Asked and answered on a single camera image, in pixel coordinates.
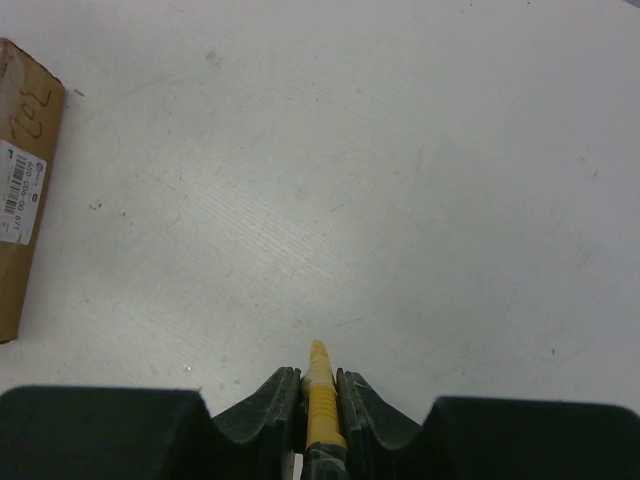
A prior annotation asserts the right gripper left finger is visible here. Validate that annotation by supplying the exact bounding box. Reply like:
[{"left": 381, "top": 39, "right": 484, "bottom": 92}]
[{"left": 1, "top": 367, "right": 301, "bottom": 479}]

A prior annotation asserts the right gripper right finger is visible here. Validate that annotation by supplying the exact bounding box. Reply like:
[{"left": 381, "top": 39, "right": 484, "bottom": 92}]
[{"left": 337, "top": 370, "right": 639, "bottom": 479}]

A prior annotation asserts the yellow utility knife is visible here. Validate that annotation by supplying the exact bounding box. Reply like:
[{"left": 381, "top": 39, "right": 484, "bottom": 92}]
[{"left": 301, "top": 340, "right": 349, "bottom": 479}]

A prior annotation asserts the brown cardboard express box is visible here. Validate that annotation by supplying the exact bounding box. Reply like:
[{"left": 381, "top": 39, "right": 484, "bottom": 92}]
[{"left": 1, "top": 38, "right": 66, "bottom": 344}]

